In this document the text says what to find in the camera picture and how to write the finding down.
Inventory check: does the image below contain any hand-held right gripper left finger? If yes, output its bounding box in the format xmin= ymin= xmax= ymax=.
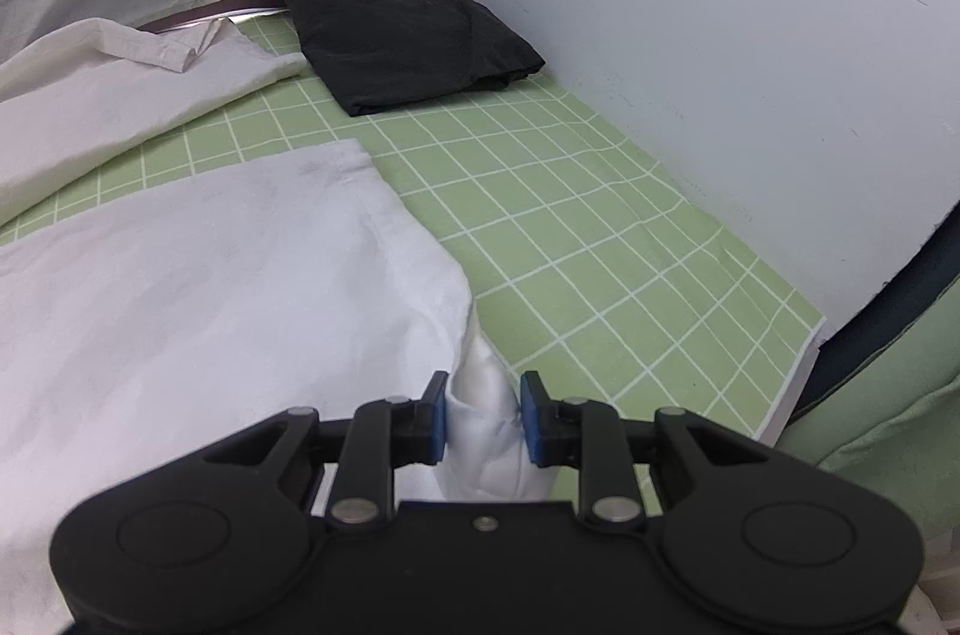
xmin=201 ymin=369 xmax=451 ymax=529

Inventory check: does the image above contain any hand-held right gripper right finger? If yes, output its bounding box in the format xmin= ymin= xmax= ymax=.
xmin=520 ymin=369 xmax=775 ymax=529

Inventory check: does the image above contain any white shirt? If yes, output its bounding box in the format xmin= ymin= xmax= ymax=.
xmin=0 ymin=138 xmax=556 ymax=635

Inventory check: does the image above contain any green grid mat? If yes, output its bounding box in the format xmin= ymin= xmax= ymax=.
xmin=0 ymin=14 xmax=827 ymax=508

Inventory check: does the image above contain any light green cloth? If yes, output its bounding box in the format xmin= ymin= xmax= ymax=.
xmin=781 ymin=275 xmax=960 ymax=535

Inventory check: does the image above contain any dark blue cloth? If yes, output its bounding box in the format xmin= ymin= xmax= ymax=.
xmin=793 ymin=222 xmax=960 ymax=420

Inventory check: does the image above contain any black folded garment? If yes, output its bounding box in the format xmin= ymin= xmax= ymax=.
xmin=282 ymin=0 xmax=547 ymax=118

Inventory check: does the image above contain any white panel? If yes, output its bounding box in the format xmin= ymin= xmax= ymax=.
xmin=441 ymin=0 xmax=960 ymax=347

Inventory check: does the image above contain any cream shirt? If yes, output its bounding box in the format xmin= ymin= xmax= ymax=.
xmin=0 ymin=15 xmax=307 ymax=210

